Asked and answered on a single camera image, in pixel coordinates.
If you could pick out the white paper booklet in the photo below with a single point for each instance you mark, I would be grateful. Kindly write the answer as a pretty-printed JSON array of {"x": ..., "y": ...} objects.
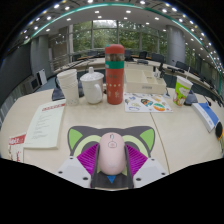
[{"x": 46, "y": 125}]

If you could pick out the curved conference table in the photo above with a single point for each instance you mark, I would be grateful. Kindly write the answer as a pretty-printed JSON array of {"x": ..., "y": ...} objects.
[{"x": 96, "y": 62}]

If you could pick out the white lidded mug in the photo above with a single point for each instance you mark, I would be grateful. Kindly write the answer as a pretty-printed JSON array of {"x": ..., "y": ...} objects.
[{"x": 91, "y": 87}]

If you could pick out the red thermos bottle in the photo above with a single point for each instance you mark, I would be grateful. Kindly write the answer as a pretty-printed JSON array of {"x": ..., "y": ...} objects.
[{"x": 114, "y": 78}]

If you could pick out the cat-face mouse pad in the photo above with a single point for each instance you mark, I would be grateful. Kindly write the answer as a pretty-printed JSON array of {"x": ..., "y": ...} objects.
[{"x": 86, "y": 135}]

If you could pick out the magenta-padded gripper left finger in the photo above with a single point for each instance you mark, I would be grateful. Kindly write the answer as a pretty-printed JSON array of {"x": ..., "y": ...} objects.
[{"x": 71, "y": 170}]

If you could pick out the white standing appliance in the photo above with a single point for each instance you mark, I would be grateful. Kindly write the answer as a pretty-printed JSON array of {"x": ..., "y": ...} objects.
[{"x": 42, "y": 76}]

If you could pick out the colourful sticker sheet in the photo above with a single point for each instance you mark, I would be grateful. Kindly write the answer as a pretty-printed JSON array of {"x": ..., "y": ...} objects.
[{"x": 146, "y": 102}]

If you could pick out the ceiling lights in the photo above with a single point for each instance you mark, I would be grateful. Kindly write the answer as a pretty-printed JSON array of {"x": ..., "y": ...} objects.
[{"x": 128, "y": 11}]

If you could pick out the green-white paper cup with straw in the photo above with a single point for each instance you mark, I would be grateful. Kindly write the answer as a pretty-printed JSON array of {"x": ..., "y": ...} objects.
[{"x": 181, "y": 91}]

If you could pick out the blue-white book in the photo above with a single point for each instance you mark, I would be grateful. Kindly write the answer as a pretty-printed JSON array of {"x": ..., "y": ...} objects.
[{"x": 206, "y": 116}]

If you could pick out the red-white brochure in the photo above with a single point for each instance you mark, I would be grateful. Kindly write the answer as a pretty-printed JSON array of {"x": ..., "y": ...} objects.
[{"x": 16, "y": 146}]

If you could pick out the white paper cup stack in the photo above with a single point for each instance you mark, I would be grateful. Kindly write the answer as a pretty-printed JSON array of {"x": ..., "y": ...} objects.
[{"x": 69, "y": 87}]

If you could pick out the pink computer mouse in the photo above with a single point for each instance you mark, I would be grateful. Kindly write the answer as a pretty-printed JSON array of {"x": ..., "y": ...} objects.
[{"x": 112, "y": 154}]

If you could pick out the dark office chairs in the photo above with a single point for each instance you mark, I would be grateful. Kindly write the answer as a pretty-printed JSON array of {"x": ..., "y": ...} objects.
[{"x": 156, "y": 57}]

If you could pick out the beige cardboard box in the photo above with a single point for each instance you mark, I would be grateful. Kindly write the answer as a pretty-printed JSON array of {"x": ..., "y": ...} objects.
[{"x": 145, "y": 83}]

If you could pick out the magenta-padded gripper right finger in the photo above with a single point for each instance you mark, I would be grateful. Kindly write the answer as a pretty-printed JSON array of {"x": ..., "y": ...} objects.
[{"x": 151, "y": 170}]

